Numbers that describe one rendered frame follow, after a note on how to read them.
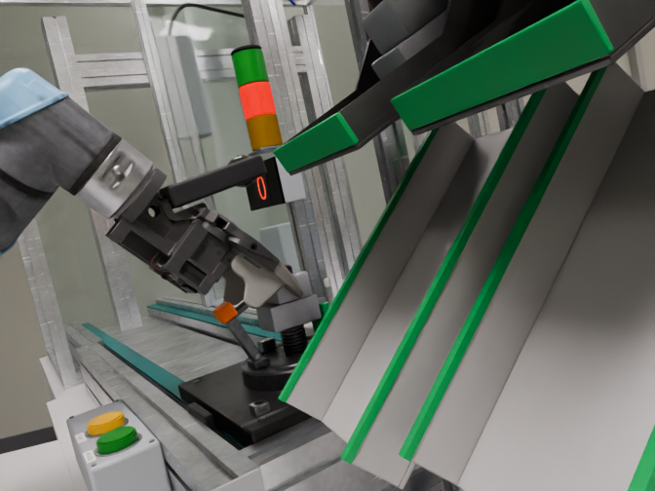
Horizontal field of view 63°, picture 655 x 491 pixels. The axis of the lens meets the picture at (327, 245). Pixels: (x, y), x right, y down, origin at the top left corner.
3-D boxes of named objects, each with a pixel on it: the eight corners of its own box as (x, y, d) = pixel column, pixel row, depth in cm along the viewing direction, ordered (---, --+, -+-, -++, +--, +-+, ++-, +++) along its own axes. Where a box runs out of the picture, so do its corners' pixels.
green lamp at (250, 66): (246, 82, 81) (238, 49, 81) (233, 91, 85) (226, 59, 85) (275, 79, 83) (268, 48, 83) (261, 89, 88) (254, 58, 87)
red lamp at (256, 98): (252, 114, 81) (246, 82, 81) (240, 122, 86) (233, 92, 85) (282, 111, 84) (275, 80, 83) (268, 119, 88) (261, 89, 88)
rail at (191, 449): (238, 611, 43) (206, 481, 42) (86, 392, 119) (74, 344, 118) (297, 573, 45) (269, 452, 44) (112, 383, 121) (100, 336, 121)
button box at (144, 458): (102, 529, 51) (87, 469, 51) (76, 462, 69) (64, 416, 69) (173, 495, 55) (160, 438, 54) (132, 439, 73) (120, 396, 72)
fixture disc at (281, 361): (275, 400, 56) (271, 382, 56) (226, 377, 68) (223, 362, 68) (380, 357, 63) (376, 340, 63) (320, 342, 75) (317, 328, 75)
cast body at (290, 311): (275, 333, 61) (262, 274, 61) (259, 329, 65) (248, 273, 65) (335, 313, 66) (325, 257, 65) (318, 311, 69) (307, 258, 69)
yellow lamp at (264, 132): (260, 147, 82) (252, 115, 81) (248, 153, 86) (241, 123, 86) (288, 143, 84) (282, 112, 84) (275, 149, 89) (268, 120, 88)
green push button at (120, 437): (103, 467, 53) (98, 447, 53) (96, 454, 56) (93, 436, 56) (143, 449, 55) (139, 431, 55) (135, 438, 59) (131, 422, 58)
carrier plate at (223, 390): (255, 453, 49) (250, 431, 49) (180, 398, 70) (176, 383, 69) (443, 364, 61) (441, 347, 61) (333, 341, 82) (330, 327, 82)
